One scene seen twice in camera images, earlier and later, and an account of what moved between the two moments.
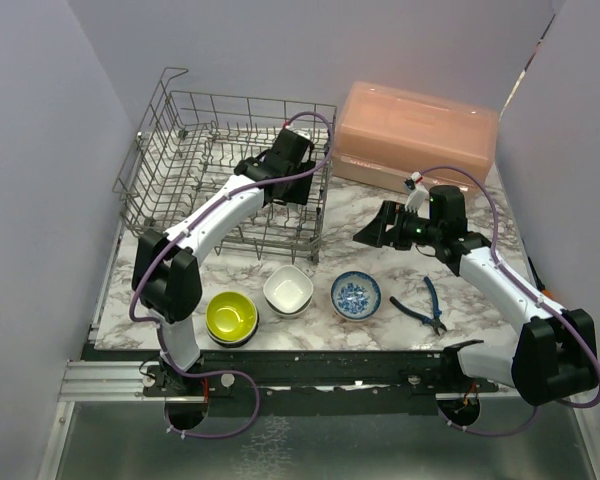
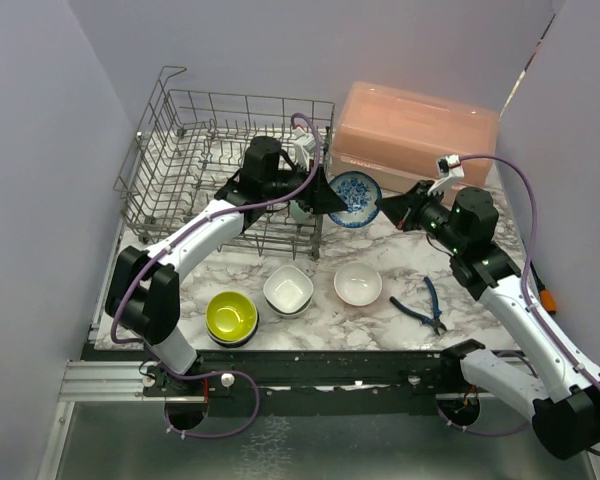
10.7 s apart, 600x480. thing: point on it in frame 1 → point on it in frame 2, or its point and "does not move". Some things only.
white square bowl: x=288 y=291 does not move
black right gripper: x=376 y=233 → x=403 y=209
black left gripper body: x=297 y=190 → x=306 y=198
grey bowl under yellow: x=237 y=343 does not move
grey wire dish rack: x=187 y=148 does not move
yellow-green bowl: x=231 y=316 does not move
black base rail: x=306 y=383 does not move
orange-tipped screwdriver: x=540 y=285 does not move
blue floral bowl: x=356 y=295 → x=359 y=191
